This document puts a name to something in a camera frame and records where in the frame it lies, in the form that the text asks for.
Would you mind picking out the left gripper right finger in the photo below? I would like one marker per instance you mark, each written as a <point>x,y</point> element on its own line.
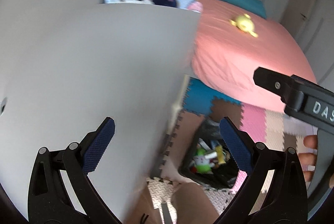
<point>286,199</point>

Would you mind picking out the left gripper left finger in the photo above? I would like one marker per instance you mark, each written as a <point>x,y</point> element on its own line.
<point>60,190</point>

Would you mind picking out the green white plush bunny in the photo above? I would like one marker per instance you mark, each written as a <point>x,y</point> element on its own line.
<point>201,165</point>

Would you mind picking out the black lined trash bin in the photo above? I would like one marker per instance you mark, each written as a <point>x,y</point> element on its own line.
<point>221,176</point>

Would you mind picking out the right hand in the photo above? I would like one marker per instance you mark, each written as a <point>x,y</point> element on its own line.
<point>309,159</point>

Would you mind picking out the yellow snack bag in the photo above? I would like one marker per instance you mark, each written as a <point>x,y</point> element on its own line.
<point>220,155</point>

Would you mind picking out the beige trousers legs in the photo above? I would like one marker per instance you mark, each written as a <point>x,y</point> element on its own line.
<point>191,203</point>

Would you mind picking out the bed with pink sheet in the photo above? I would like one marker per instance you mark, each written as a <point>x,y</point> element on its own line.
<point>225,58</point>

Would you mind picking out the yellow duck plush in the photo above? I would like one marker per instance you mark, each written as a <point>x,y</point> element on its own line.
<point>245,24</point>

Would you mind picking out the foam puzzle floor mat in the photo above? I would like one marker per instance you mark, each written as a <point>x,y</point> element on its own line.
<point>197,102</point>

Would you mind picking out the white clothes pile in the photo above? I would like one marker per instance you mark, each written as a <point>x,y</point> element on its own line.
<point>129,1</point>

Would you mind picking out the desk cable grommet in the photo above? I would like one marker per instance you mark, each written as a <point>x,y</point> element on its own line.
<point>3,105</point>

